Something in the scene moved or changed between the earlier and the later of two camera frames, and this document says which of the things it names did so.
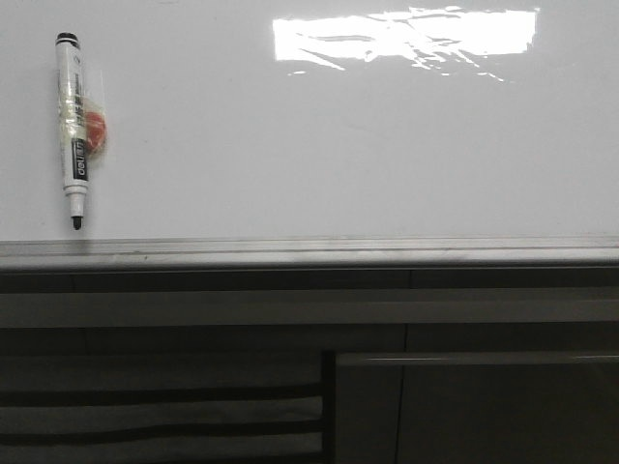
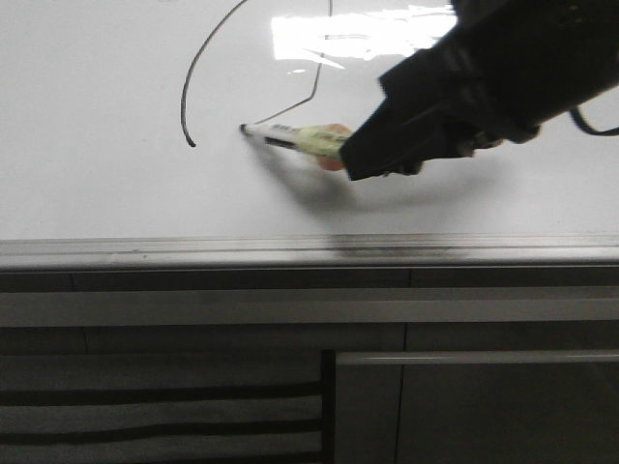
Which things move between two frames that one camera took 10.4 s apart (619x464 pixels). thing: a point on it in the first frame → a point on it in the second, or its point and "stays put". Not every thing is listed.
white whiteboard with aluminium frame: x=266 y=133 stays put
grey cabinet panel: x=476 y=408 stays put
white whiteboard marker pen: x=83 y=125 → x=322 y=143
